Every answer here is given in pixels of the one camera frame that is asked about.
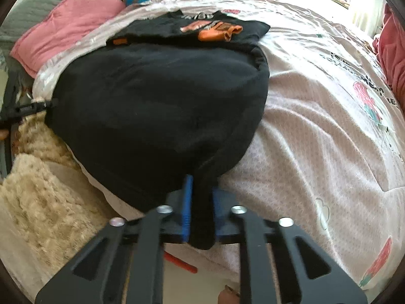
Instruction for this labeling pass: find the pink quilted pillow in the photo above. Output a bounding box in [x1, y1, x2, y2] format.
[9, 0, 126, 78]

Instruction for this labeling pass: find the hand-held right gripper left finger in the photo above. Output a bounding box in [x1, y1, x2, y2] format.
[35, 174, 194, 304]

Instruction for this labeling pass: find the pink blanket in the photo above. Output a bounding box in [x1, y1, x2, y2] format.
[372, 3, 405, 102]

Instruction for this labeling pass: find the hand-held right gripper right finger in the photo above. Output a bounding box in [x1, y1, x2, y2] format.
[212, 187, 369, 304]

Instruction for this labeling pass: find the cream fluffy blanket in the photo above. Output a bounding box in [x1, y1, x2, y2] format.
[0, 112, 111, 262]

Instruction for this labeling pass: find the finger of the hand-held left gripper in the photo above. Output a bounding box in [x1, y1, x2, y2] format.
[17, 98, 59, 115]

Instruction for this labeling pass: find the black sweater with orange cuffs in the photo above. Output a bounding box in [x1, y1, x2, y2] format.
[44, 10, 271, 250]

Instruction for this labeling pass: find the red object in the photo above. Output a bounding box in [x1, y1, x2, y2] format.
[164, 251, 199, 273]

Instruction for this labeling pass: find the grey quilted headboard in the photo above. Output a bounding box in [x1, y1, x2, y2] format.
[0, 0, 149, 49]

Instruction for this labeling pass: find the printed pale bed cover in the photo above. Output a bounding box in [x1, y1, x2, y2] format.
[32, 0, 405, 292]

